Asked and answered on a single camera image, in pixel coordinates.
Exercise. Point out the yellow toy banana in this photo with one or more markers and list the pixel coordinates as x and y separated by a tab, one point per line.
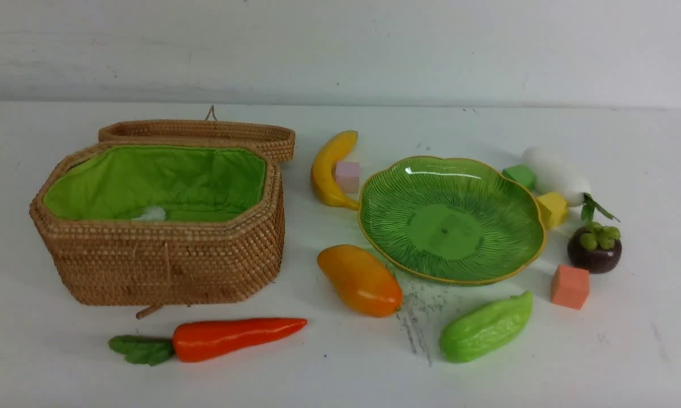
323	184

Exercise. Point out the orange yellow toy mango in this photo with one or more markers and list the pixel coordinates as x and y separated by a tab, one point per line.
360	280

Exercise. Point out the green toy bitter gourd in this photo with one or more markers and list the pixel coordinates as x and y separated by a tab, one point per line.
485	329

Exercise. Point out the orange toy carrot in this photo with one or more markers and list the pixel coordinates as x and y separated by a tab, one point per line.
200	341

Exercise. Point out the white toy radish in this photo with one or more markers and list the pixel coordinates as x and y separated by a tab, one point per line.
554	174

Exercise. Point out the purple toy mangosteen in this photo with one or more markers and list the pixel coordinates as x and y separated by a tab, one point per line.
595	248

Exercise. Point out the pink foam cube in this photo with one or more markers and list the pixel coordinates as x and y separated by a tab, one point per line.
347	176

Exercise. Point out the woven wicker basket lid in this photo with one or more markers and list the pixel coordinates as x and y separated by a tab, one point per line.
276	142

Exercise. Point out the green glass leaf plate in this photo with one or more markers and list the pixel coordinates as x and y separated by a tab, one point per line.
456	221

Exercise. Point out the green foam cube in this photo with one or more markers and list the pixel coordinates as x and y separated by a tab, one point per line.
522	175

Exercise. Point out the yellow foam cube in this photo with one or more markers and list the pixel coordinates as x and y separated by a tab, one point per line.
553	208

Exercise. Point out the woven wicker basket green lining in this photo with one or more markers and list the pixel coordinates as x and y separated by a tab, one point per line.
163	223

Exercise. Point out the orange foam cube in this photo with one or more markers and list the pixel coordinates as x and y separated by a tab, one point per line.
570	287

